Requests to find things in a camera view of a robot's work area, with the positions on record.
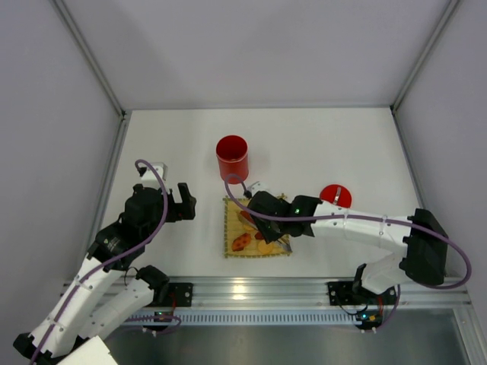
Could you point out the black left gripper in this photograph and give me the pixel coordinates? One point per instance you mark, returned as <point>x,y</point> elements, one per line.
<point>176,207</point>

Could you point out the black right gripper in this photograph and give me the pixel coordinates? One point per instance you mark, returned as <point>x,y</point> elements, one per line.
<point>265,214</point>

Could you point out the steel serving tongs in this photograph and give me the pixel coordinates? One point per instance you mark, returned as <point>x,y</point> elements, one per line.
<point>282,243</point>

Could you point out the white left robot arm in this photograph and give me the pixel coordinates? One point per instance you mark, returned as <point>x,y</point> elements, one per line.
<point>78,317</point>

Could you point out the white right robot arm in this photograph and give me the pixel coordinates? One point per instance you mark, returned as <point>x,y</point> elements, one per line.
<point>416,244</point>

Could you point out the square bamboo tray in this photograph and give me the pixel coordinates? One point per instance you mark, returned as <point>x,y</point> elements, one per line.
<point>234,228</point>

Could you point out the orange spotted fried piece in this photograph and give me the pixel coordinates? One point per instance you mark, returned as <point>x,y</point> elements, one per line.
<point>241,242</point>

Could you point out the red round lid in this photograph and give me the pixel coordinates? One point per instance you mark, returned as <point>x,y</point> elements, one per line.
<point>336,194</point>

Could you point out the red cylindrical container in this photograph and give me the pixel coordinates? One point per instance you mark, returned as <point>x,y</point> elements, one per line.
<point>232,155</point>

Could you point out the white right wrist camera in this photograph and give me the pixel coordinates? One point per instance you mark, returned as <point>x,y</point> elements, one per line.
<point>256,187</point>

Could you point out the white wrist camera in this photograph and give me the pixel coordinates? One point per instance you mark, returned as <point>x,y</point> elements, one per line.
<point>256,187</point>
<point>149,179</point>

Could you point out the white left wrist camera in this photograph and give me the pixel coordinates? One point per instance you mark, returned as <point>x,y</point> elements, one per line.
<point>149,179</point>

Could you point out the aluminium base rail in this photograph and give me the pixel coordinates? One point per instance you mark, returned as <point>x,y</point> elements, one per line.
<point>283,301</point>

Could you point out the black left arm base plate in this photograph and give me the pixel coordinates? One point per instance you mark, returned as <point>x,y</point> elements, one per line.
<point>179,294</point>

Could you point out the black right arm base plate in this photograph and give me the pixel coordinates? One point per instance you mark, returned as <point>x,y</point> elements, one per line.
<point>347,293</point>

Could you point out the left aluminium frame post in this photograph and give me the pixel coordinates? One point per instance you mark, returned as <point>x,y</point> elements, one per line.
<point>70,24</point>

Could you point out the aluminium frame post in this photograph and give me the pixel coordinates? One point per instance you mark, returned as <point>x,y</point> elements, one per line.
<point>440,26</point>
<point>70,24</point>

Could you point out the right aluminium frame post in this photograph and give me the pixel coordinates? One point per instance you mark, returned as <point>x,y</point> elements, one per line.
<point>440,26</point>

